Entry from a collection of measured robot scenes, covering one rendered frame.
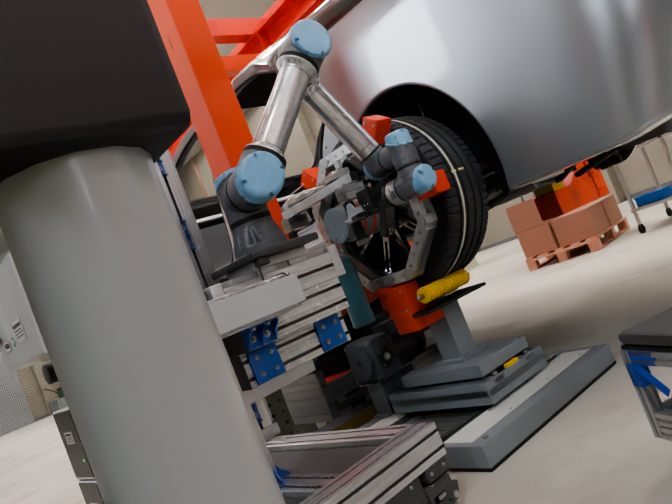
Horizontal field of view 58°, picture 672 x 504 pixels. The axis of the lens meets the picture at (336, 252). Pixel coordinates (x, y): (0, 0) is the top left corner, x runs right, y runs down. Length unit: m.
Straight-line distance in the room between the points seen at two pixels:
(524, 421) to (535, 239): 4.57
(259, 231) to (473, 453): 0.90
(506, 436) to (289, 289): 0.86
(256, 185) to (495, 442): 1.02
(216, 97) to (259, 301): 1.42
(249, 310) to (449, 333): 1.12
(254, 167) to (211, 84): 1.23
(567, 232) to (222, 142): 4.42
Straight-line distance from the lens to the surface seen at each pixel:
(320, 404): 2.70
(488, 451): 1.90
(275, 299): 1.42
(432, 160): 2.10
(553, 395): 2.17
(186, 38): 2.75
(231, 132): 2.62
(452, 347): 2.35
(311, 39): 1.70
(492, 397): 2.17
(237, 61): 5.47
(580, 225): 6.33
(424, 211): 2.05
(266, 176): 1.50
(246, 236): 1.61
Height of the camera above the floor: 0.68
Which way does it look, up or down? 2 degrees up
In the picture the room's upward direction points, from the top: 22 degrees counter-clockwise
